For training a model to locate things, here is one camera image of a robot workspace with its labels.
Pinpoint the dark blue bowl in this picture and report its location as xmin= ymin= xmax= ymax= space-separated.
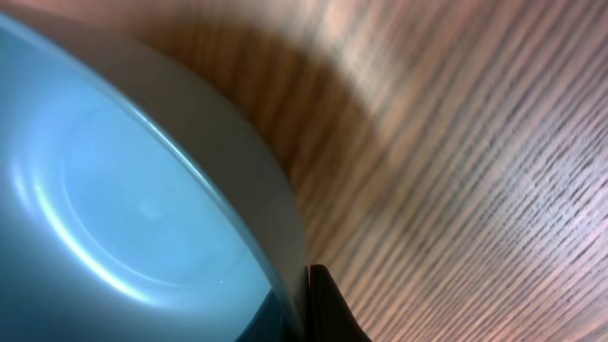
xmin=1 ymin=5 xmax=308 ymax=341

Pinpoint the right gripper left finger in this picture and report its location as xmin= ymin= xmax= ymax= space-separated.
xmin=236 ymin=291 xmax=290 ymax=342

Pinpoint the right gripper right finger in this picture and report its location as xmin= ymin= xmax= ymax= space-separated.
xmin=306 ymin=264 xmax=371 ymax=342

